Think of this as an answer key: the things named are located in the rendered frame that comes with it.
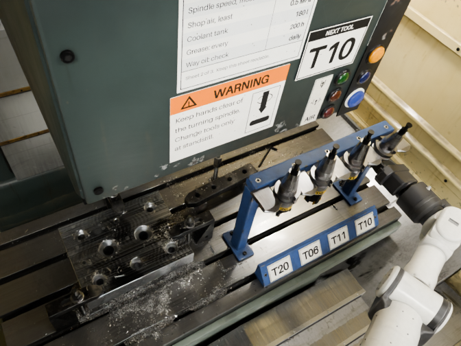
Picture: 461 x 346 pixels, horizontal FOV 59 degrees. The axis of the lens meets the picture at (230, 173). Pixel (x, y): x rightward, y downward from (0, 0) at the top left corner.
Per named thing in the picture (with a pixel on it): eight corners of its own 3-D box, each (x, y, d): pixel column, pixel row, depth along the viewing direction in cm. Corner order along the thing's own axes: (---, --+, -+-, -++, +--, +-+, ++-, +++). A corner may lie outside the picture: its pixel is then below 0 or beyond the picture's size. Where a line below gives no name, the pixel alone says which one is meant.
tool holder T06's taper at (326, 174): (325, 164, 103) (334, 146, 98) (335, 177, 101) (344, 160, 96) (311, 169, 102) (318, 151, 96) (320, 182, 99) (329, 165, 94)
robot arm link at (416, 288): (444, 278, 97) (414, 342, 86) (404, 251, 100) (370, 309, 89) (470, 257, 88) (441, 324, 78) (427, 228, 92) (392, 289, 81)
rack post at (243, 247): (254, 254, 122) (274, 198, 98) (239, 262, 120) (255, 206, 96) (237, 228, 126) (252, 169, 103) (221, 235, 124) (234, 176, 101)
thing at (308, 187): (321, 191, 100) (322, 189, 99) (304, 200, 98) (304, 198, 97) (304, 171, 103) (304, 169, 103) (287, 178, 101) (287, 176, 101)
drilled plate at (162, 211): (193, 261, 114) (193, 252, 110) (89, 309, 102) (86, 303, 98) (158, 199, 125) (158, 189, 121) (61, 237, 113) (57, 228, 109)
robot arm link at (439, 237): (429, 220, 107) (410, 254, 99) (448, 200, 100) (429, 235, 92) (453, 235, 105) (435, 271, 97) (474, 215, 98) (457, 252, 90)
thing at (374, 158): (384, 162, 109) (385, 160, 108) (370, 169, 106) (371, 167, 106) (367, 144, 112) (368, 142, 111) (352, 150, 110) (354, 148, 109)
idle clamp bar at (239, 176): (255, 184, 138) (259, 172, 133) (189, 218, 127) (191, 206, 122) (246, 173, 140) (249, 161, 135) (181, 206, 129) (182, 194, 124)
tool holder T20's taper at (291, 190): (291, 180, 99) (299, 162, 94) (300, 194, 97) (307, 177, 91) (275, 183, 98) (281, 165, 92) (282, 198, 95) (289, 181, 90)
